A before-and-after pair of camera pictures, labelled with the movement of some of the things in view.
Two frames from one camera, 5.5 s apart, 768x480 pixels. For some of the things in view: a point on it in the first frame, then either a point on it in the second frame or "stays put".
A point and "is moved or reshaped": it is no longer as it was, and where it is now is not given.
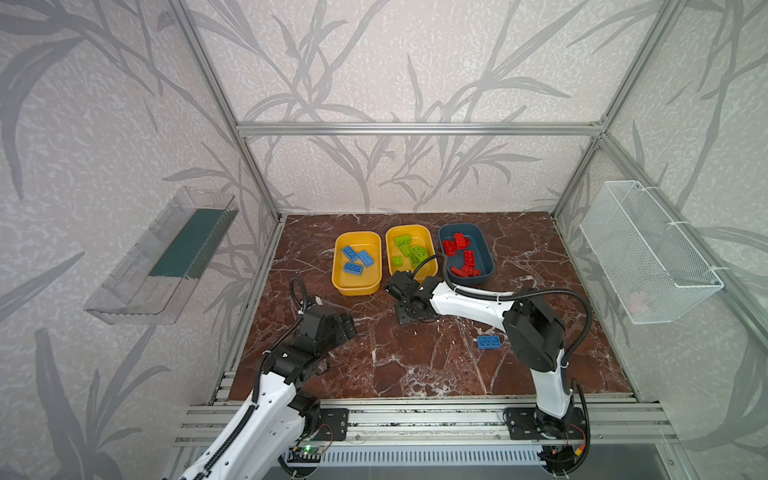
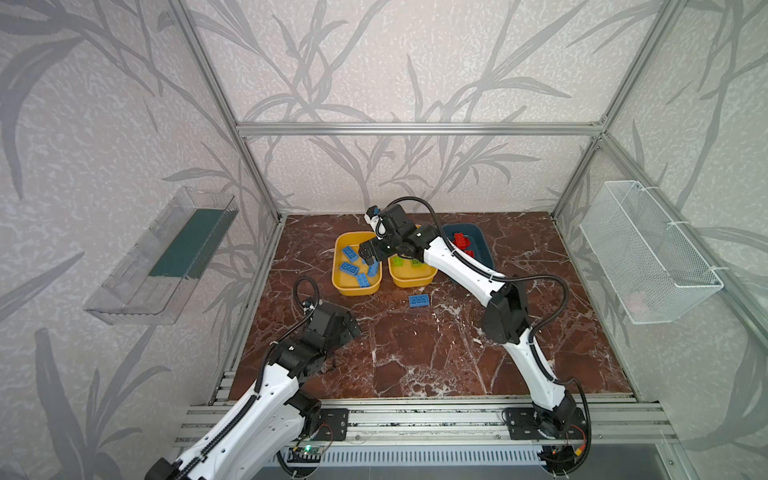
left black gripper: [339, 324] stays put
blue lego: [366, 258] is moved or reshaped
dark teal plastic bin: [470, 260] stays put
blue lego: [350, 252] stays put
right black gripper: [408, 309] -> [372, 249]
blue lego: [354, 269] stays put
